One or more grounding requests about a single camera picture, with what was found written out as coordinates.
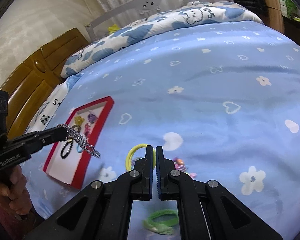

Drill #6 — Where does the stack of tissue packs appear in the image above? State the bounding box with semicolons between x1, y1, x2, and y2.
279;0;298;18

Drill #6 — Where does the wooden headboard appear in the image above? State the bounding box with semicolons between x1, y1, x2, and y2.
0;27;90;140

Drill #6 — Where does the cloud print pillow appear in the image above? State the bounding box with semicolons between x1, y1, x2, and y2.
25;76;77;134

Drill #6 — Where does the black silver wristband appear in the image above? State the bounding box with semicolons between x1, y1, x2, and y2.
70;124;82;139

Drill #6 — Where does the grey bed guard rail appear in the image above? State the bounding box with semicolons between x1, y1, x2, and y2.
86;0;234;43

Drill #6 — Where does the silver chain bracelet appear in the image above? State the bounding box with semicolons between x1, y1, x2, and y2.
56;124;101;158

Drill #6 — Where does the dark desk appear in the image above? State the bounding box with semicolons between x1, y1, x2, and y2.
282;15;300;53

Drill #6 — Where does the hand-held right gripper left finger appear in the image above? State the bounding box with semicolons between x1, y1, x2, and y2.
22;145;154;240

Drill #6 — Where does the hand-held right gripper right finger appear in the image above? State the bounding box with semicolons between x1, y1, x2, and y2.
155;145;284;240

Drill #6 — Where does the green bow hair tie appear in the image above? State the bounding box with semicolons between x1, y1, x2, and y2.
142;209;178;235

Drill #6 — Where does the person's left hand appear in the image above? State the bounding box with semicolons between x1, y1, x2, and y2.
0;165;33;216

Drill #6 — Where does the blue hair tie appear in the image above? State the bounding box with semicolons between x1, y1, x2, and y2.
74;141;87;154

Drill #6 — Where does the cloud print quilt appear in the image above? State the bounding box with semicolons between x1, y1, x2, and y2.
60;1;264;78

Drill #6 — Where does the person's left forearm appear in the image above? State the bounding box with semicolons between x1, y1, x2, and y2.
0;196;24;240

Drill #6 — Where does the wooden wardrobe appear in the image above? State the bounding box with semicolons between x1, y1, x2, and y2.
251;0;284;34

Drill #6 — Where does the red jewelry tray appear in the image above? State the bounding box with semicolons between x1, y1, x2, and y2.
42;96;114;190

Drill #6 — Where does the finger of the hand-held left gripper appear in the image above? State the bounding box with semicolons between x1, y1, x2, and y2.
6;125;67;147
7;133;68;156

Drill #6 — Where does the black bead bracelet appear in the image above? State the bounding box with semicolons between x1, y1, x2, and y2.
61;140;73;159

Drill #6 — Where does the yellow hair tie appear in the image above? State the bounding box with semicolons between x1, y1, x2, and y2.
126;144;155;172

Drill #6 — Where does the colourful bead bracelet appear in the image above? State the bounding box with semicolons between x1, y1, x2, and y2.
172;157;198;178

